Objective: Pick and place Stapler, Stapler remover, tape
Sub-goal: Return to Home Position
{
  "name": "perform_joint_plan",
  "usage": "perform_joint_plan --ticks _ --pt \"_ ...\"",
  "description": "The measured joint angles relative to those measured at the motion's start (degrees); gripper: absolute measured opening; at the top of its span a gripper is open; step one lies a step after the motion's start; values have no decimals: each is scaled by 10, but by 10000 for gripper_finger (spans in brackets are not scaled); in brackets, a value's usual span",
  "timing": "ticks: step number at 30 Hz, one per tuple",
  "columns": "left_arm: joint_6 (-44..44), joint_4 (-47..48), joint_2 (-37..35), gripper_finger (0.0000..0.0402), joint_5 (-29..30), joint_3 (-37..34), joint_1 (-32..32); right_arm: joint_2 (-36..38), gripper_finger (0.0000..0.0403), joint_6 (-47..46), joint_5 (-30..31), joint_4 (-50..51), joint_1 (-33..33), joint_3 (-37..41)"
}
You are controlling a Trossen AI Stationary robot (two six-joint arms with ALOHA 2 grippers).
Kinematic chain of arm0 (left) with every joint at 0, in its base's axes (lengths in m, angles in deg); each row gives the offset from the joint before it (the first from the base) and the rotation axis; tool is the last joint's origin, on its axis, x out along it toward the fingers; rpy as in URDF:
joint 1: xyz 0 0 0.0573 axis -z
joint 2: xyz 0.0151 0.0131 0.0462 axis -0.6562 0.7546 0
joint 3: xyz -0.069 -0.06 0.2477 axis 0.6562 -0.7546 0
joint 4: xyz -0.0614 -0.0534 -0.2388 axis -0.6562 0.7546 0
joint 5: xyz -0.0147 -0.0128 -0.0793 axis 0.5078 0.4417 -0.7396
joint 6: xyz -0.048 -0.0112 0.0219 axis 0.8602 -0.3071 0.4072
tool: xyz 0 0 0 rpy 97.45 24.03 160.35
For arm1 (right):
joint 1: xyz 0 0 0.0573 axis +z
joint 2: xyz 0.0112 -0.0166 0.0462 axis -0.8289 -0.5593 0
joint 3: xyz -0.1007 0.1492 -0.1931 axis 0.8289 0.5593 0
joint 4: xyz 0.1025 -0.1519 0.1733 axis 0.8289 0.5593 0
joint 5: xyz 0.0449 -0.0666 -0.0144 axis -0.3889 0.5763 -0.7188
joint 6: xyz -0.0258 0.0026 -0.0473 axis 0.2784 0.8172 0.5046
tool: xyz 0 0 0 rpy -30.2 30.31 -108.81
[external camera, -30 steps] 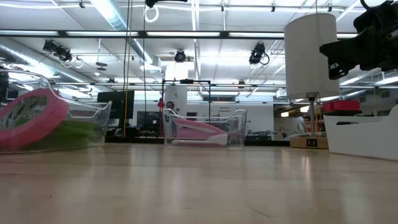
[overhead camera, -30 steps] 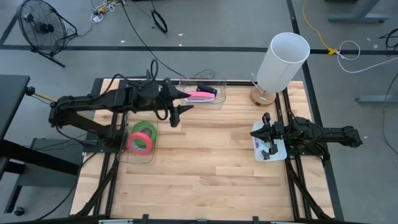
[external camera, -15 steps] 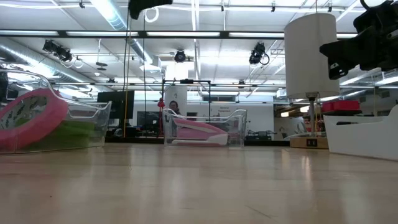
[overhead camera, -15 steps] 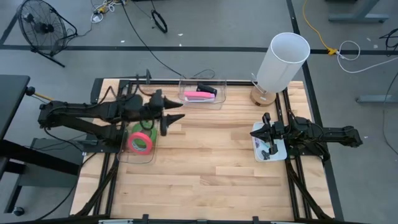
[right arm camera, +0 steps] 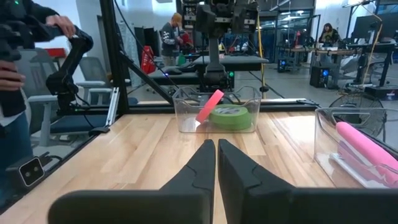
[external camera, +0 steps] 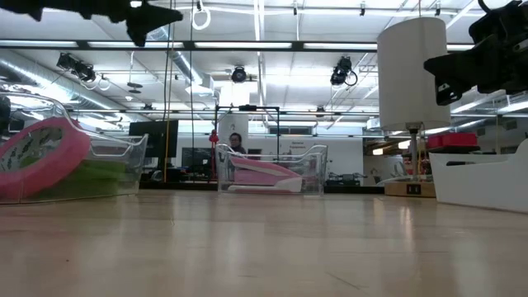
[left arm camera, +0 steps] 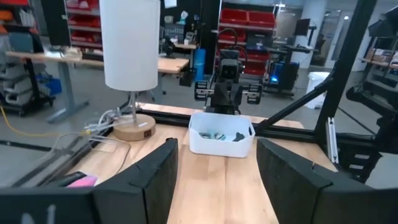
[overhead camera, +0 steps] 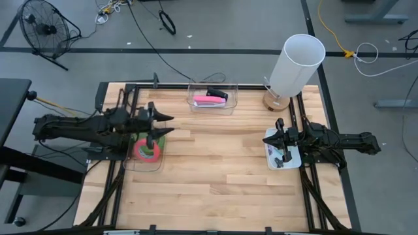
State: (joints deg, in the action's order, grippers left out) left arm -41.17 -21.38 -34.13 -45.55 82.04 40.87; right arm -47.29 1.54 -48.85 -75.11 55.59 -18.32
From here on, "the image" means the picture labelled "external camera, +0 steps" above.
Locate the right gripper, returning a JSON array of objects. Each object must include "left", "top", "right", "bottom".
[{"left": 423, "top": 0, "right": 528, "bottom": 106}]

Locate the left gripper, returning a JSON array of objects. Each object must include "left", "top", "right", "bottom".
[{"left": 80, "top": 0, "right": 185, "bottom": 47}]

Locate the coral red tape roll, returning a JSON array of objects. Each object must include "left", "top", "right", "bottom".
[{"left": 0, "top": 116, "right": 92, "bottom": 202}]

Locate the pink stapler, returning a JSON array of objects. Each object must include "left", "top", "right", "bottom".
[{"left": 226, "top": 155, "right": 304, "bottom": 195}]

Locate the black overhead crossbar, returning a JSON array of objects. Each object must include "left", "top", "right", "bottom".
[{"left": 0, "top": 39, "right": 475, "bottom": 52}]

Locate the white shade table lamp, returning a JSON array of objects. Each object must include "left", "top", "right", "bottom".
[{"left": 377, "top": 16, "right": 451, "bottom": 198}]

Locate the red storage bin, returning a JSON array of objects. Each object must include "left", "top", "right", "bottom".
[{"left": 427, "top": 131, "right": 479, "bottom": 149}]

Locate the black shelf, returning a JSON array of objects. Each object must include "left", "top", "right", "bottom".
[{"left": 427, "top": 144, "right": 482, "bottom": 155}]

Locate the black monitor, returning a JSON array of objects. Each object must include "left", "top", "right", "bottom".
[{"left": 129, "top": 120, "right": 179, "bottom": 158}]

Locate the white plastic bin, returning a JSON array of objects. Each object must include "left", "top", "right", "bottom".
[{"left": 428, "top": 138, "right": 528, "bottom": 215}]

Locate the red stand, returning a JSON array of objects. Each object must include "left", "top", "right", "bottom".
[{"left": 208, "top": 129, "right": 220, "bottom": 182}]

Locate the white cylindrical tank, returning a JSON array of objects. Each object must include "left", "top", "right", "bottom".
[{"left": 217, "top": 113, "right": 250, "bottom": 145}]

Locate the person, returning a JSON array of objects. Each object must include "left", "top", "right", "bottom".
[{"left": 228, "top": 132, "right": 248, "bottom": 156}]

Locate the clear plastic bin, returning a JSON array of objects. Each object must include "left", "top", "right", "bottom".
[
  {"left": 214, "top": 143, "right": 329, "bottom": 196},
  {"left": 0, "top": 91, "right": 149, "bottom": 205}
]

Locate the white cable loop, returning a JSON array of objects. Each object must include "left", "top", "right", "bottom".
[{"left": 191, "top": 6, "right": 212, "bottom": 31}]

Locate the thin black cable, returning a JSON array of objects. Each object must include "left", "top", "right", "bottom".
[{"left": 189, "top": 28, "right": 196, "bottom": 133}]

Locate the black ceiling camera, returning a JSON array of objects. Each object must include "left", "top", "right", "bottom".
[
  {"left": 230, "top": 65, "right": 248, "bottom": 83},
  {"left": 56, "top": 52, "right": 97, "bottom": 83},
  {"left": 329, "top": 56, "right": 358, "bottom": 87}
]

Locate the thin black metal frame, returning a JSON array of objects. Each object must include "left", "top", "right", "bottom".
[{"left": 213, "top": 104, "right": 281, "bottom": 182}]

